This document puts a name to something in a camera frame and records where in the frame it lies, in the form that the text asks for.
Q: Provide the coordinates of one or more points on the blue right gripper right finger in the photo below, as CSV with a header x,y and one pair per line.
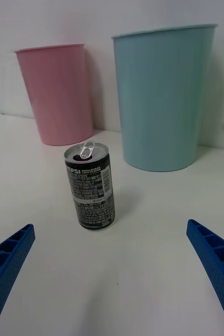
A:
x,y
219,267

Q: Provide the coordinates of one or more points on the pink plastic bin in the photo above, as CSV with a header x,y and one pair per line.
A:
x,y
59,97

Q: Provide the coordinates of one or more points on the pale blue plastic bin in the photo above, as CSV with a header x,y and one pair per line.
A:
x,y
161,105

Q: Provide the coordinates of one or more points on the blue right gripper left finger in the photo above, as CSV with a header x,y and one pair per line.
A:
x,y
4,273

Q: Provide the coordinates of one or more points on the black drink can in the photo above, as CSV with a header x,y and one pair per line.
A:
x,y
90,189

